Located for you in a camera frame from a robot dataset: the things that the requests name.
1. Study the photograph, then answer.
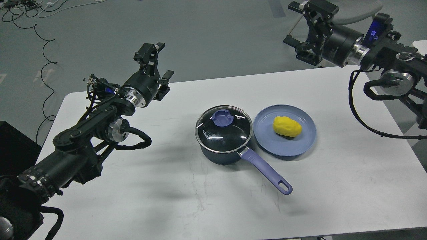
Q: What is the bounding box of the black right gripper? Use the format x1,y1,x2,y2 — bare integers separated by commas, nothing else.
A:
283,0,364,67

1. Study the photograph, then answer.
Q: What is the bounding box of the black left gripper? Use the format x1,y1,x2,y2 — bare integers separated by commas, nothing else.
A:
121,42,174,108

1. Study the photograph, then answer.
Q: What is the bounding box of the glass lid purple knob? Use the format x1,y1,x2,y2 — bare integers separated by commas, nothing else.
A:
195,105,253,154

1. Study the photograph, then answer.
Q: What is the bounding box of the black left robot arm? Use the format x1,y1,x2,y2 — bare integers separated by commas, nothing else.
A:
1,42,174,240

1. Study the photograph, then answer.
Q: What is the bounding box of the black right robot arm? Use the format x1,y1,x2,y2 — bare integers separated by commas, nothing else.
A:
284,0,426,140

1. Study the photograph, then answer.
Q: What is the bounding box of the yellow potato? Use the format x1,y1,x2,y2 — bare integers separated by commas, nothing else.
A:
273,116,302,138

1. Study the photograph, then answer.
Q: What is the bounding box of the grey office chair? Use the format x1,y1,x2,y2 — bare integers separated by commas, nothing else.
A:
286,0,384,36

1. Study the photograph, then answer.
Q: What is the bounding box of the blue plate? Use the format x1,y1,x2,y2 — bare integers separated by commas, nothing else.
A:
253,105,316,157

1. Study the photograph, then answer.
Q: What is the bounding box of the white side table corner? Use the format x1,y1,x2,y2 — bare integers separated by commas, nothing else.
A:
411,40,427,56

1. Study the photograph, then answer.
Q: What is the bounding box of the black box at left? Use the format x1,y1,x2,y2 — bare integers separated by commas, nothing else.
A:
0,121,42,176

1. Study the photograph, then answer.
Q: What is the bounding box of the dark blue saucepan purple handle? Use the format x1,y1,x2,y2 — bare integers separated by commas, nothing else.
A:
195,105,293,195

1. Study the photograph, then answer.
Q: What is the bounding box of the black floor cable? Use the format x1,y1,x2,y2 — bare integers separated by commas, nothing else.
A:
0,0,70,144

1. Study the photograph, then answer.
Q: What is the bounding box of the white floor cable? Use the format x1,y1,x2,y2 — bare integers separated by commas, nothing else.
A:
37,0,109,18

